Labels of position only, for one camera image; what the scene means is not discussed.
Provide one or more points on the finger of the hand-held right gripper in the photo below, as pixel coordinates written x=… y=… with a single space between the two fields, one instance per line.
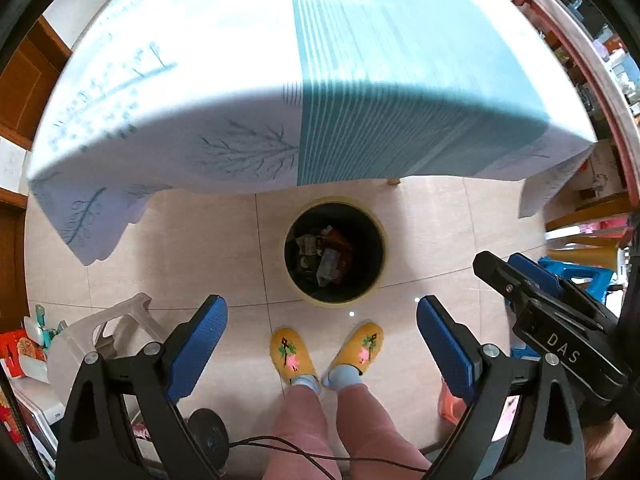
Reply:
x=540 y=275
x=500 y=277

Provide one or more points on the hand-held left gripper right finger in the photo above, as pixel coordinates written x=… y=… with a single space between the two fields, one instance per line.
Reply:
x=447 y=347

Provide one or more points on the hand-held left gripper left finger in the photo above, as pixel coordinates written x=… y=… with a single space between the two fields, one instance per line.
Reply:
x=197 y=350

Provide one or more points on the black round bin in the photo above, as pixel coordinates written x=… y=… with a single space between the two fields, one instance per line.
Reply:
x=372 y=240

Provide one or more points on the brown paper packet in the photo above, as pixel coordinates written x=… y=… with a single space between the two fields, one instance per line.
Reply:
x=306 y=244

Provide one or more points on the person's right hand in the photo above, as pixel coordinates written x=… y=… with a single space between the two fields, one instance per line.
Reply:
x=607 y=440

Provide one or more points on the blue plastic stool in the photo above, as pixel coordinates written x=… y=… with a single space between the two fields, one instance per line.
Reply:
x=595 y=280

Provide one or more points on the red plastic stool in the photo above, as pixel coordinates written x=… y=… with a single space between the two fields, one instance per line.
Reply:
x=452 y=405

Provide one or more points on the white plastic stool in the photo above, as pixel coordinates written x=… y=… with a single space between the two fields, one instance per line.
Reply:
x=135 y=305

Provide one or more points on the black round disc device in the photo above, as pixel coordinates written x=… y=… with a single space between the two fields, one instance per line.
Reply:
x=207 y=435

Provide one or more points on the yellow embroidered slipper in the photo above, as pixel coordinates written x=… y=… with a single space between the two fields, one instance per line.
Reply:
x=360 y=350
x=292 y=355

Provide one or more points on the person's right leg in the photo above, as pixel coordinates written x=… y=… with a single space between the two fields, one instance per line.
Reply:
x=375 y=435

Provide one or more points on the person's leg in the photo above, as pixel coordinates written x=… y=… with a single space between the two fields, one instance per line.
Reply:
x=375 y=435
x=300 y=435

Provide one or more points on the person's left leg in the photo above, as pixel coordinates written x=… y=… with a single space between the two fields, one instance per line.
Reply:
x=300 y=435

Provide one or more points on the white teal plastic bottle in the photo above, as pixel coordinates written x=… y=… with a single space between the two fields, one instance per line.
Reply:
x=37 y=327

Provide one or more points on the red printed packet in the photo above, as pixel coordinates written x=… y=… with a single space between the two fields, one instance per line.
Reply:
x=20 y=352

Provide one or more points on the pink counter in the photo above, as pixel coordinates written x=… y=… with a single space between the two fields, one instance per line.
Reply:
x=575 y=45

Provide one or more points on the tree print teal tablecloth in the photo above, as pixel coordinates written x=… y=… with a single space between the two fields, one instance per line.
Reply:
x=200 y=85

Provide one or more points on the plain brown wooden door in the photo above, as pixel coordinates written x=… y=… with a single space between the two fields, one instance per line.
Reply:
x=25 y=85

